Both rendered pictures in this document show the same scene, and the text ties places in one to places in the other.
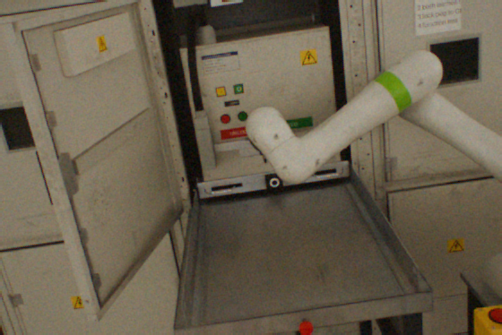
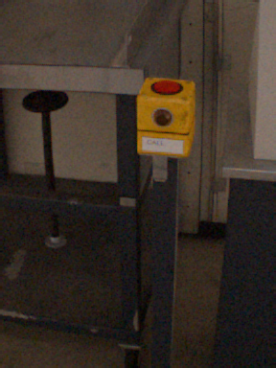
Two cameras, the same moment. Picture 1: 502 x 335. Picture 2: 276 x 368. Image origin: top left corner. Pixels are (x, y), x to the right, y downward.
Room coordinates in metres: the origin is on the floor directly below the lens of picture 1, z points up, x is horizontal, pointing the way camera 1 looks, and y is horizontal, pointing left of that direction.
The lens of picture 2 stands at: (-0.13, -0.60, 1.38)
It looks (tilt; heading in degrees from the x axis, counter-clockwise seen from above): 32 degrees down; 11
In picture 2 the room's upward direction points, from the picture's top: 1 degrees counter-clockwise
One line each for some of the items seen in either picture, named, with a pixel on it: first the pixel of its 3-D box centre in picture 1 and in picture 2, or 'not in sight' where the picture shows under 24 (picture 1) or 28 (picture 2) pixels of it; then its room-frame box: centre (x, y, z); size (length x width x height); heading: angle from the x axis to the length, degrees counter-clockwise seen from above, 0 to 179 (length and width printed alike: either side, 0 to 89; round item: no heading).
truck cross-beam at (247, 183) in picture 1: (272, 176); not in sight; (1.82, -0.07, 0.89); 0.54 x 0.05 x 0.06; 90
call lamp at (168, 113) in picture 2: not in sight; (162, 119); (0.85, -0.45, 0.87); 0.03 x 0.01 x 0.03; 90
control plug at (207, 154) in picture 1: (205, 141); not in sight; (1.73, 0.14, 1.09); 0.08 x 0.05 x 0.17; 0
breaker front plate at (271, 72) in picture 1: (263, 110); not in sight; (1.80, -0.07, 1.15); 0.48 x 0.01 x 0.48; 90
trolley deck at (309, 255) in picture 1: (288, 249); (41, 18); (1.42, -0.07, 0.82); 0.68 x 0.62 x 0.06; 0
